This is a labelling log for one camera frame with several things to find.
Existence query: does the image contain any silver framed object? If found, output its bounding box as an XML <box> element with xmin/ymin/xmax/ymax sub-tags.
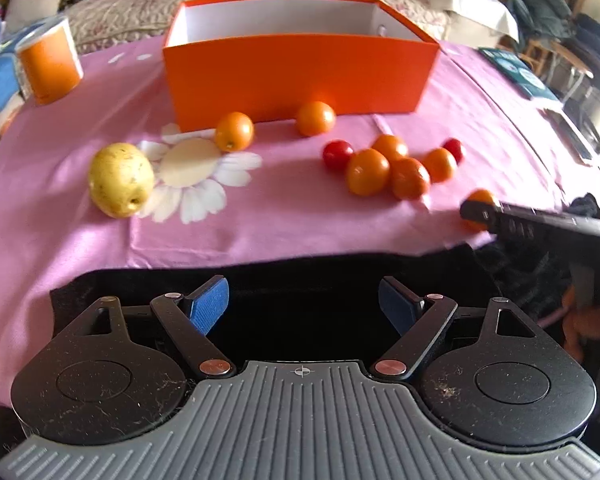
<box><xmin>543</xmin><ymin>110</ymin><xmax>600</xmax><ymax>167</ymax></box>

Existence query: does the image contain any orange box lid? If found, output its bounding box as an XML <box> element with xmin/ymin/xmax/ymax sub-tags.
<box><xmin>16</xmin><ymin>15</ymin><xmax>84</xmax><ymax>105</ymax></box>

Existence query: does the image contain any back cluster orange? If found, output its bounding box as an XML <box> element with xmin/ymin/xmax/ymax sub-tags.
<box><xmin>372</xmin><ymin>133</ymin><xmax>408</xmax><ymax>164</ymax></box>

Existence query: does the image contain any cluster orange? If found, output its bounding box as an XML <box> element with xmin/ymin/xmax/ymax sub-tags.
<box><xmin>346</xmin><ymin>148</ymin><xmax>390</xmax><ymax>197</ymax></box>
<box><xmin>372</xmin><ymin>133</ymin><xmax>408</xmax><ymax>164</ymax></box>
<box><xmin>390</xmin><ymin>157</ymin><xmax>430</xmax><ymax>200</ymax></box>
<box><xmin>422</xmin><ymin>148</ymin><xmax>457</xmax><ymax>183</ymax></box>

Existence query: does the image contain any orange beside box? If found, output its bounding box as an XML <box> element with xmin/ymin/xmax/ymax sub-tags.
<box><xmin>296</xmin><ymin>101</ymin><xmax>337</xmax><ymax>136</ymax></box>

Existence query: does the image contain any orange cardboard box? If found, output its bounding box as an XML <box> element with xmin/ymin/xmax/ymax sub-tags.
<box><xmin>163</xmin><ymin>0</ymin><xmax>440</xmax><ymax>131</ymax></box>

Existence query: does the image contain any pink floral tablecloth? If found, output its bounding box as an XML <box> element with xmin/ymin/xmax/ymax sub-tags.
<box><xmin>0</xmin><ymin>38</ymin><xmax>600</xmax><ymax>404</ymax></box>

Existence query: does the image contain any yellow pear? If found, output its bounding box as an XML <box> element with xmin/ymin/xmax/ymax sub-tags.
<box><xmin>87</xmin><ymin>143</ymin><xmax>155</xmax><ymax>219</ymax></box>

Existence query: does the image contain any front cluster orange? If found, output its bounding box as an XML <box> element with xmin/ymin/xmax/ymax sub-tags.
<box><xmin>346</xmin><ymin>148</ymin><xmax>390</xmax><ymax>197</ymax></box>

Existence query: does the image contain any red cherry tomato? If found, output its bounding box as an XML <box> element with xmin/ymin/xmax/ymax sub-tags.
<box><xmin>322</xmin><ymin>140</ymin><xmax>354</xmax><ymax>176</ymax></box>

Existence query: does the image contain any teal paperback book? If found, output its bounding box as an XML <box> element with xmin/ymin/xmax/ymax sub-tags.
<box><xmin>478</xmin><ymin>48</ymin><xmax>562</xmax><ymax>110</ymax></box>

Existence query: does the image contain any orange gloved hand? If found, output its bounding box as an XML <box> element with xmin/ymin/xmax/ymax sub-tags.
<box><xmin>562</xmin><ymin>286</ymin><xmax>600</xmax><ymax>362</ymax></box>

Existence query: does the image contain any small red tomato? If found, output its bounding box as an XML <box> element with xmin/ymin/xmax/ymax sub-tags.
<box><xmin>442</xmin><ymin>138</ymin><xmax>465</xmax><ymax>165</ymax></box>

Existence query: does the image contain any wooden chair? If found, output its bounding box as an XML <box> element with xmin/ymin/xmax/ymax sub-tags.
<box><xmin>520</xmin><ymin>39</ymin><xmax>593</xmax><ymax>89</ymax></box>

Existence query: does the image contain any middle cluster orange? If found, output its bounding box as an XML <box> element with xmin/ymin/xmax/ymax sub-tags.
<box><xmin>390</xmin><ymin>157</ymin><xmax>430</xmax><ymax>200</ymax></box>

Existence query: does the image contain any right cluster orange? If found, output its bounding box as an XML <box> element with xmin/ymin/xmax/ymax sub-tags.
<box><xmin>422</xmin><ymin>148</ymin><xmax>457</xmax><ymax>183</ymax></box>

